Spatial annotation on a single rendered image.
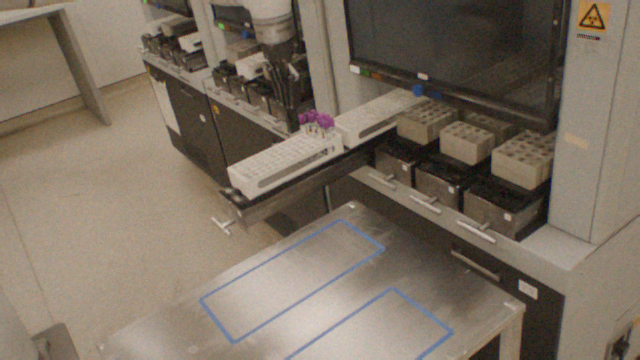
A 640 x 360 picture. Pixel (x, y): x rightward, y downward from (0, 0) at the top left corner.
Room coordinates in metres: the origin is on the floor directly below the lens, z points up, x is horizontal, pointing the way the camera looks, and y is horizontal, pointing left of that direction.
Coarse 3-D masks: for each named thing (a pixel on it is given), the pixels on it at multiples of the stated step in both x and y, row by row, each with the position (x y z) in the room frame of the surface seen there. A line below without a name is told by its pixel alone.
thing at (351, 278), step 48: (288, 240) 0.87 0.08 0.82; (336, 240) 0.84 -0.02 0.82; (384, 240) 0.81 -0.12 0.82; (240, 288) 0.75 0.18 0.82; (288, 288) 0.73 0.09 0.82; (336, 288) 0.70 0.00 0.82; (384, 288) 0.68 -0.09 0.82; (432, 288) 0.66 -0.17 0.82; (480, 288) 0.64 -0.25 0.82; (144, 336) 0.67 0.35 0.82; (192, 336) 0.65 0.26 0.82; (240, 336) 0.63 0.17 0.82; (288, 336) 0.61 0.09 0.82; (336, 336) 0.59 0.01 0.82; (384, 336) 0.58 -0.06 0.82; (432, 336) 0.56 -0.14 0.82; (480, 336) 0.54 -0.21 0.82
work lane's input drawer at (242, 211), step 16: (368, 144) 1.24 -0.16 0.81; (336, 160) 1.18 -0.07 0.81; (352, 160) 1.20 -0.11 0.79; (368, 160) 1.22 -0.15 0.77; (304, 176) 1.13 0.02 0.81; (320, 176) 1.14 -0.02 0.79; (336, 176) 1.17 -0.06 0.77; (224, 192) 1.12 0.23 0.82; (240, 192) 1.09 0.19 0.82; (272, 192) 1.08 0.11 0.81; (288, 192) 1.09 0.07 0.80; (304, 192) 1.12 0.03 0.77; (224, 208) 1.13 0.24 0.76; (240, 208) 1.05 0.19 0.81; (256, 208) 1.05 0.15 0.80; (272, 208) 1.07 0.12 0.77; (224, 224) 1.07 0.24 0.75; (240, 224) 1.06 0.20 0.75
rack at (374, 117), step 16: (384, 96) 1.40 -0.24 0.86; (400, 96) 1.38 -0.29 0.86; (416, 96) 1.37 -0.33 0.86; (352, 112) 1.34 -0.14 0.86; (368, 112) 1.32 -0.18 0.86; (384, 112) 1.30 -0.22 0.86; (336, 128) 1.27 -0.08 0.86; (352, 128) 1.25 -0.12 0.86; (368, 128) 1.33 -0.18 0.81; (384, 128) 1.28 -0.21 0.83; (352, 144) 1.22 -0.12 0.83
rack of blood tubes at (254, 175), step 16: (288, 144) 1.21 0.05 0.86; (304, 144) 1.21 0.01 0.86; (320, 144) 1.18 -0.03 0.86; (336, 144) 1.20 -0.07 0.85; (256, 160) 1.17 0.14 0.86; (272, 160) 1.14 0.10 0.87; (288, 160) 1.14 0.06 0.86; (304, 160) 1.21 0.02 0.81; (320, 160) 1.17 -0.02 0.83; (240, 176) 1.09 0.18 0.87; (256, 176) 1.08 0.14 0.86; (272, 176) 1.16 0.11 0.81; (288, 176) 1.12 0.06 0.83; (256, 192) 1.07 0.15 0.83
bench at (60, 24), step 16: (0, 16) 3.57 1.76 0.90; (16, 16) 3.50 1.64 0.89; (32, 16) 3.57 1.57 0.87; (48, 16) 3.66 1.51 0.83; (64, 16) 3.67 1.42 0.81; (64, 32) 3.77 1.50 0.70; (64, 48) 4.03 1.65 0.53; (80, 48) 3.68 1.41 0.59; (80, 64) 3.68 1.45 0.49; (80, 80) 3.94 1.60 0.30; (96, 96) 3.67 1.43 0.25; (96, 112) 3.84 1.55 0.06
